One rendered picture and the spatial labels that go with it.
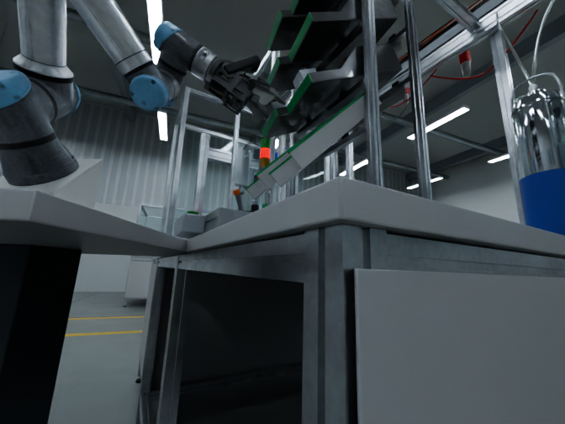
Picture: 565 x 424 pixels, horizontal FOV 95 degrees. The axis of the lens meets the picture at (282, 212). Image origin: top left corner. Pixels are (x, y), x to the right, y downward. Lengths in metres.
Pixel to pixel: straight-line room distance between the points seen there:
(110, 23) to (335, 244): 0.64
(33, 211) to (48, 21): 0.66
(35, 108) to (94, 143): 9.00
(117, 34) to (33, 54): 0.28
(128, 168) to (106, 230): 9.05
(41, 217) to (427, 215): 0.34
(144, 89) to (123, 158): 8.88
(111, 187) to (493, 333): 9.22
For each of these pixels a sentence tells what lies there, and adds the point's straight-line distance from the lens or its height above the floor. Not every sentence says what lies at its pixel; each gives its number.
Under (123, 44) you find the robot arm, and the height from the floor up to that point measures 1.24.
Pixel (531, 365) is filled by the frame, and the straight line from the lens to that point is 0.40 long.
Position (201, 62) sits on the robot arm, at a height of 1.31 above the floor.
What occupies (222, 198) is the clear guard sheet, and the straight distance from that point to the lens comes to 2.36.
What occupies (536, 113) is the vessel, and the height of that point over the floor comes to 1.33.
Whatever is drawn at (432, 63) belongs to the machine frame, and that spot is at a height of 2.02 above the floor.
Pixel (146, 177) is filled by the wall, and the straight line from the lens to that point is 9.30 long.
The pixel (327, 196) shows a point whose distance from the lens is 0.18.
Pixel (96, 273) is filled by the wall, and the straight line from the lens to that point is 9.06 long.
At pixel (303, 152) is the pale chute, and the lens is 0.52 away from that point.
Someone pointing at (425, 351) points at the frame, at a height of 0.74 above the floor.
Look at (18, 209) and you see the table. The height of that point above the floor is 0.84.
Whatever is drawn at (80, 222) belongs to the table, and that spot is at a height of 0.84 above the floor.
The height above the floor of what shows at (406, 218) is 0.84.
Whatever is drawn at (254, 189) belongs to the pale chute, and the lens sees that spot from 0.76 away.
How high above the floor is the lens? 0.80
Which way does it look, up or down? 12 degrees up
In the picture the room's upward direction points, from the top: 2 degrees clockwise
